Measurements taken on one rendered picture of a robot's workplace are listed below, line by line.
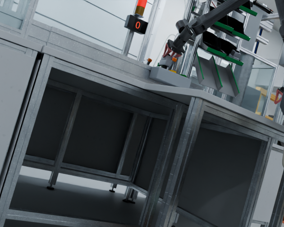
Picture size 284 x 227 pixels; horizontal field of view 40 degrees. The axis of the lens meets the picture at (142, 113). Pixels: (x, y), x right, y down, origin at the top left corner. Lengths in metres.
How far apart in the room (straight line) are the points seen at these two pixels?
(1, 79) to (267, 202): 2.73
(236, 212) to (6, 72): 1.65
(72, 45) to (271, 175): 2.43
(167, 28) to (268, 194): 4.02
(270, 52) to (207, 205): 6.72
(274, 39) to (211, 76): 6.97
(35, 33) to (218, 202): 1.64
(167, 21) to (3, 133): 5.53
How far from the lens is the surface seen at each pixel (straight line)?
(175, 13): 7.08
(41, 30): 1.76
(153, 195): 2.00
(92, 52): 1.82
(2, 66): 1.64
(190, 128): 1.59
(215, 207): 2.74
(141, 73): 1.94
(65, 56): 1.68
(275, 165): 3.72
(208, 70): 2.44
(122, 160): 3.84
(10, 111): 1.65
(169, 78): 1.94
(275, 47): 9.35
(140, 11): 2.27
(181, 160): 1.60
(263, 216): 3.76
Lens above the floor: 0.63
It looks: 3 degrees up
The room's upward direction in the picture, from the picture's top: 16 degrees clockwise
